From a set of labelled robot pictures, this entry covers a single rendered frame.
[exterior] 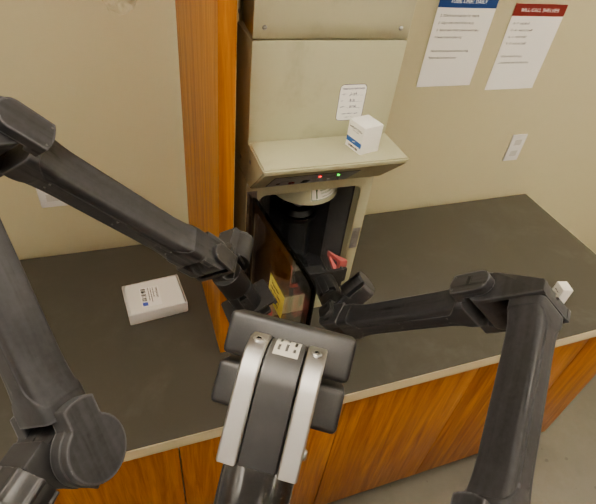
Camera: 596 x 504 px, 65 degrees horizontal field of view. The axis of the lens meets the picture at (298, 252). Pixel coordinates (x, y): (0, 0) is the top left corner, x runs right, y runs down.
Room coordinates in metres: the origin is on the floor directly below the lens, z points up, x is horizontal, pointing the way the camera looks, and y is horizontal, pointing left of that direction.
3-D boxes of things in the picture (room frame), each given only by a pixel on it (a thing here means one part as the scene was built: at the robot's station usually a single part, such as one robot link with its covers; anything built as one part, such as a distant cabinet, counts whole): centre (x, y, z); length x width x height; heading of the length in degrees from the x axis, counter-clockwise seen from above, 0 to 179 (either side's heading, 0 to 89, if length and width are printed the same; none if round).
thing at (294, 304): (0.73, 0.04, 1.19); 0.30 x 0.01 x 0.40; 31
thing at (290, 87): (1.05, 0.04, 1.33); 0.32 x 0.25 x 0.77; 114
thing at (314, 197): (1.04, 0.01, 1.34); 0.18 x 0.18 x 0.05
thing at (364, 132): (0.92, -0.10, 1.54); 0.05 x 0.05 x 0.06; 38
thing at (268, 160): (0.89, -0.04, 1.46); 0.32 x 0.11 x 0.10; 114
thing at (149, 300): (0.90, 0.39, 0.96); 0.16 x 0.12 x 0.04; 120
